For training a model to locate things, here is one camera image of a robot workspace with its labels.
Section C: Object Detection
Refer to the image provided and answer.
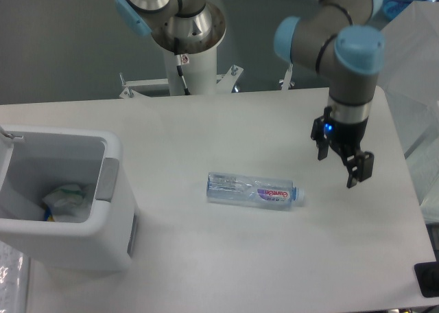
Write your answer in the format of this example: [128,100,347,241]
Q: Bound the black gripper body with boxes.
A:
[324,119,368,159]

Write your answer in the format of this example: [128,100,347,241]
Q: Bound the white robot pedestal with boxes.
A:
[162,47,217,96]

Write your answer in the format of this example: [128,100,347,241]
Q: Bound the blue snack packet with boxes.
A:
[43,207,54,222]

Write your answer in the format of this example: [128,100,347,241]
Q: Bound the clear plastic sheet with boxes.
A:
[1,242,30,312]

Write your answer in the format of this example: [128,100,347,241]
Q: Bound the clear plastic water bottle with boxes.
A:
[206,172,305,211]

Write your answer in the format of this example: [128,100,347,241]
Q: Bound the white paper wrapper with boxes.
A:
[43,184,95,223]

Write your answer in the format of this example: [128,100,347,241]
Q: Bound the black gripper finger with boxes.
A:
[311,106,332,161]
[342,150,375,188]

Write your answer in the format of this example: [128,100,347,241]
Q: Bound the white trash can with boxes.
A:
[1,125,139,271]

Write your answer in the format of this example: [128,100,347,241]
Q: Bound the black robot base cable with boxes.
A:
[172,36,191,96]

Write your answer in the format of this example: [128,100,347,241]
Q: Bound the translucent white plastic box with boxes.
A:
[373,0,439,156]

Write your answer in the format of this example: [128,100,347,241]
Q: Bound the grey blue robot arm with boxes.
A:
[115,0,385,187]

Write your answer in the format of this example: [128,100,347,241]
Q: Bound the white pedestal foot frame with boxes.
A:
[117,60,296,99]

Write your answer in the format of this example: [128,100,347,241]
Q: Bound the black device at table edge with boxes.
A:
[414,262,438,298]

